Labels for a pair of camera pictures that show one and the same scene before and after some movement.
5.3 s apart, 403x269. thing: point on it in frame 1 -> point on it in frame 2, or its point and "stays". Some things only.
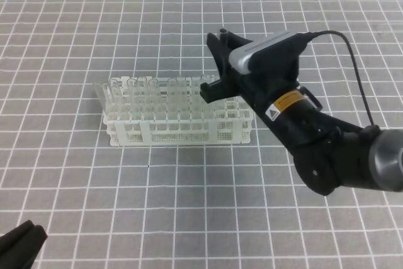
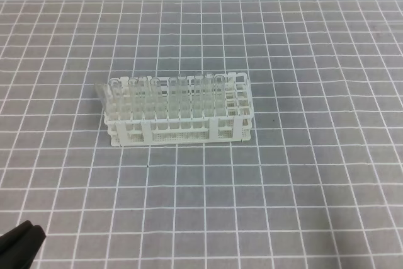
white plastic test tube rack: [169, 111] stays
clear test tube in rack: [115, 99] stays
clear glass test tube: [223, 35] -> [220, 95]
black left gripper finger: [20, 247] stays
